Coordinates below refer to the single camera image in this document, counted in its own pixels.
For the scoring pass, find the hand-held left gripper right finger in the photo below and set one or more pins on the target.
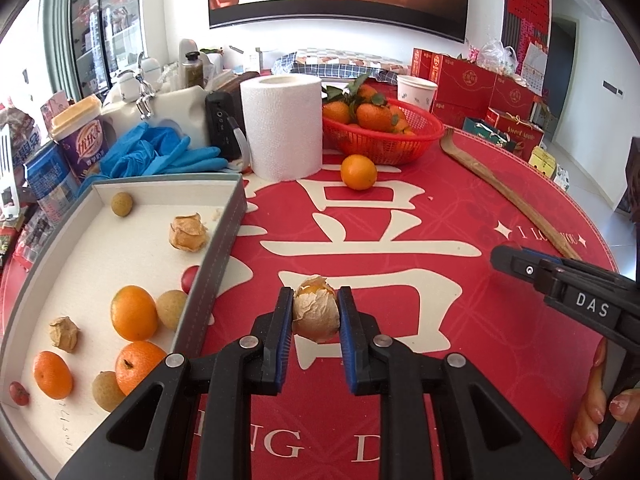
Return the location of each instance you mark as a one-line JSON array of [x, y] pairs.
[[347, 355]]

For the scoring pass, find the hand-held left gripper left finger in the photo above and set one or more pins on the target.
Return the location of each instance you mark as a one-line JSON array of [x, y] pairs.
[[282, 355]]

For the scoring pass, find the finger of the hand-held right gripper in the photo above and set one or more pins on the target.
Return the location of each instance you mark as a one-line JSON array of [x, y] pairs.
[[545, 259], [515, 265]]

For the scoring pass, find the husked physalis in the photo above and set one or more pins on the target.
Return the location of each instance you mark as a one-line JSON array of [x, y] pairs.
[[316, 317], [187, 234], [64, 335]]

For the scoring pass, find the tan longan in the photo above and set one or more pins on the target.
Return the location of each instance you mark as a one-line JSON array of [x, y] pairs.
[[106, 391], [121, 204], [171, 310]]

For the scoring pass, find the small red fruit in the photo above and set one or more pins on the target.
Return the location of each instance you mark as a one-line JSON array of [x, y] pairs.
[[19, 393], [189, 280]]

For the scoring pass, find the orange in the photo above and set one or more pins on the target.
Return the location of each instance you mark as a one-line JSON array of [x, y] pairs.
[[52, 375], [133, 312], [135, 367], [358, 172]]

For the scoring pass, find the grey cardboard tray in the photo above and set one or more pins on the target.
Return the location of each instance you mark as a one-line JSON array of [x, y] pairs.
[[100, 260]]

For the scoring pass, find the person's right hand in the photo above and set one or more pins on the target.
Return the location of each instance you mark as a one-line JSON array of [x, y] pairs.
[[590, 410]]

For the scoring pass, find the long wooden back scratcher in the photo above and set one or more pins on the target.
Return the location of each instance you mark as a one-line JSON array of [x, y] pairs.
[[500, 187]]

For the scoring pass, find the red round table mat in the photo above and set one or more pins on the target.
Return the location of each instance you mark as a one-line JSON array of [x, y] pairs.
[[450, 310]]

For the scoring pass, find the small white printed box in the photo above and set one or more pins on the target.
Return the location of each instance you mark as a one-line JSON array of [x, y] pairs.
[[561, 177]]

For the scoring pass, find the yellow carton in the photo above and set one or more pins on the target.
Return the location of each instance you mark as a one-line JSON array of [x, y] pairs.
[[542, 161]]

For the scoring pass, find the green gift bag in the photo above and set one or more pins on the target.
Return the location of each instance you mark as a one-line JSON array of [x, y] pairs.
[[482, 132]]

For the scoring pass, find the low red carton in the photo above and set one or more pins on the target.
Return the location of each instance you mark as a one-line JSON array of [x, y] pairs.
[[465, 115]]

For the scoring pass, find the red plastic basket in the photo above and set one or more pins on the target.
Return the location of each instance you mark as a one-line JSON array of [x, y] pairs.
[[400, 147]]

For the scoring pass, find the floral paper cup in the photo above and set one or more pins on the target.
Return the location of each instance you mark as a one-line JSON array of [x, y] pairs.
[[417, 92]]

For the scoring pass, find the grey door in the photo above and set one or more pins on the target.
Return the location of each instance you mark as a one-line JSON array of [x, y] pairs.
[[560, 60]]

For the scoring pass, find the pile of leafy mandarins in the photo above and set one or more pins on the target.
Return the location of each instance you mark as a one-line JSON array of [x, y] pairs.
[[375, 117]]

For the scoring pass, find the clear plastic bag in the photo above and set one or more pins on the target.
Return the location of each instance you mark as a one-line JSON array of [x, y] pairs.
[[492, 57]]

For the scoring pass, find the narrow red box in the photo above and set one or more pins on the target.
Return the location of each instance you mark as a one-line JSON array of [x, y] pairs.
[[422, 62]]

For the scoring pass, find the white toilet paper roll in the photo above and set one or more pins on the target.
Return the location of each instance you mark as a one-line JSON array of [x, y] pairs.
[[280, 130]]

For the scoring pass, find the black portable speaker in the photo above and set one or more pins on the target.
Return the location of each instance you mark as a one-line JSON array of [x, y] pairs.
[[220, 125]]

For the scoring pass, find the blue rubber gloves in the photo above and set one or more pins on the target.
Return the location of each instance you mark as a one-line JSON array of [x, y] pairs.
[[150, 152]]

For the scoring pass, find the checkered cloth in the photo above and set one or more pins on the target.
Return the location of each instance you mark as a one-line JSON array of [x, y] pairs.
[[350, 62]]

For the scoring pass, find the white plastic jug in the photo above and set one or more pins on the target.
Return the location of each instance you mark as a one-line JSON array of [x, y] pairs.
[[180, 110]]

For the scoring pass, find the brown box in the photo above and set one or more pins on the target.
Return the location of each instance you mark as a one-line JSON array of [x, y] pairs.
[[235, 82]]

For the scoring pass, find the blue drink can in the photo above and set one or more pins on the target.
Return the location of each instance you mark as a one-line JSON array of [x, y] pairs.
[[50, 185]]

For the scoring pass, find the purple milk tea cup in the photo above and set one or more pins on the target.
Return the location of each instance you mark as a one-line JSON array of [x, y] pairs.
[[85, 145]]

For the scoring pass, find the dark sauce bottle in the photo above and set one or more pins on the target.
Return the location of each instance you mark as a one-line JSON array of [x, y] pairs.
[[192, 72]]

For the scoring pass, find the small white carton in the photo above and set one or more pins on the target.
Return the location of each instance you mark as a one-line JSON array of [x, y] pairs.
[[245, 59]]

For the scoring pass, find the printed snack packet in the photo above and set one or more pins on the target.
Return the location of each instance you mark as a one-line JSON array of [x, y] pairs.
[[25, 152]]

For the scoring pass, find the glass display cabinet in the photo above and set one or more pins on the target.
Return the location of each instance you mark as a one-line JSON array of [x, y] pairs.
[[105, 25]]

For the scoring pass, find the green curtain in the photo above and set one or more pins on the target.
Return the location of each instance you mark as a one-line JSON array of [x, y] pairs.
[[57, 35]]

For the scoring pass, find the black wall switch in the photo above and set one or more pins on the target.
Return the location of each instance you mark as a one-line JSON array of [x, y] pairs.
[[614, 89]]

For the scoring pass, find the wall calendar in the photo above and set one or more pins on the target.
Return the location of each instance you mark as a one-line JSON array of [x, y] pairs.
[[532, 67]]

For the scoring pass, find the red wall hanging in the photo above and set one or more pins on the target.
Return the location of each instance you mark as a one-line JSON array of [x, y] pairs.
[[525, 10]]

